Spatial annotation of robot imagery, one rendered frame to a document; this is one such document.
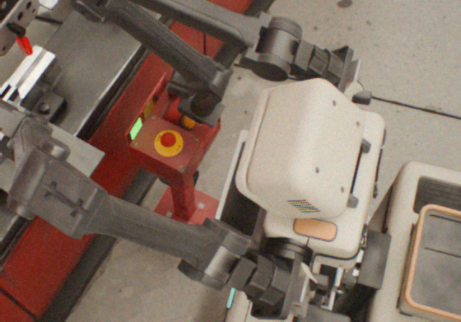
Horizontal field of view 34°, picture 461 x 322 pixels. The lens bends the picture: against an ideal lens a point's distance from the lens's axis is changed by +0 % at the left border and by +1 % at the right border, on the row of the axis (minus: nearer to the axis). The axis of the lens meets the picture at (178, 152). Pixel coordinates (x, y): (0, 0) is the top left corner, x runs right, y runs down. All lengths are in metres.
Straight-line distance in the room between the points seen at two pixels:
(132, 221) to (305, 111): 0.36
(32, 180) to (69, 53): 0.92
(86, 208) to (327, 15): 2.13
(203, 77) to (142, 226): 0.62
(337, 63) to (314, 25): 1.51
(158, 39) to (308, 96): 0.42
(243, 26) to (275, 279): 0.47
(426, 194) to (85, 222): 1.04
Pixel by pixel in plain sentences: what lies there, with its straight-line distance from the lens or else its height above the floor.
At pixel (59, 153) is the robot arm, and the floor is 1.56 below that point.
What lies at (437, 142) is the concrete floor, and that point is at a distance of 2.84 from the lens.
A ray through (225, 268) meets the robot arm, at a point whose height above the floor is 1.26.
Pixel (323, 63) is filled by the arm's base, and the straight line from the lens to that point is 1.47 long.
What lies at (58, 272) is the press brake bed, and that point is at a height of 0.38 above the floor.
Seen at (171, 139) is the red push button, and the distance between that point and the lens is 1.85.
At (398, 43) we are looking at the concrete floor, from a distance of 3.00.
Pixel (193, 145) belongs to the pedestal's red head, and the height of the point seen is 0.78.
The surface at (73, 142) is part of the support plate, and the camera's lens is 1.67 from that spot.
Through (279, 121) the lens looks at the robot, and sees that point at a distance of 1.27.
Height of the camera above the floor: 2.49
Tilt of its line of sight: 67 degrees down
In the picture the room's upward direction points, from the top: 7 degrees counter-clockwise
